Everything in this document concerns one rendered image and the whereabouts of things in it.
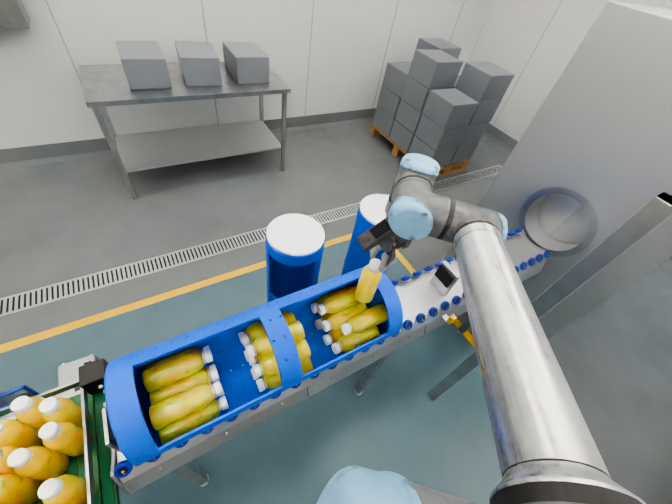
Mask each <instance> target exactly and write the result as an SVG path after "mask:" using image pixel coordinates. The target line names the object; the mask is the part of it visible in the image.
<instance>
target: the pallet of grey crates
mask: <svg viewBox="0 0 672 504"><path fill-rule="evenodd" d="M461 50H462V48H460V47H458V46H456V45H454V44H452V43H450V42H448V41H446V40H444V39H442V38H419V39H418V43H417V46H416V49H415V53H414V56H413V59H412V62H388V63H387V67H386V71H385V75H384V79H383V83H382V87H381V91H380V95H379V99H378V103H377V105H378V106H377V107H376V111H375V115H374V119H373V123H372V124H371V127H370V131H369V134H370V135H371V136H373V137H374V136H381V135H383V136H384V137H385V138H386V139H388V140H389V141H390V142H391V143H392V144H393V145H394V147H393V150H392V154H393V155H394V156H395V157H400V156H405V155H406V154H410V153H417V154H422V155H426V156H428V157H430V158H432V159H434V160H435V161H436V162H437V163H438V164H439V166H440V170H439V175H438V176H437V177H440V176H444V175H448V174H451V173H455V172H459V171H463V170H466V168H467V166H468V164H469V162H470V159H471V157H472V155H473V153H474V151H475V149H476V147H477V145H478V144H479V141H480V139H481V137H482V135H483V133H484V132H485V130H486V128H487V126H488V124H489V122H490V121H491V120H492V118H493V116H494V114H495V112H496V110H497V108H498V107H499V105H500V103H501V101H502V98H503V96H504V95H505V93H506V91H507V89H508V87H509V85H510V83H511V81H512V80H513V78H514V76H515V75H514V74H512V73H510V72H508V71H507V70H505V69H503V68H501V67H499V66H497V65H495V64H493V63H491V62H466V63H465V66H464V68H463V71H462V73H461V75H460V76H459V75H458V74H459V72H460V69H461V67H462V64H463V61H461V60H459V59H458V58H459V55H460V53H461Z"/></svg>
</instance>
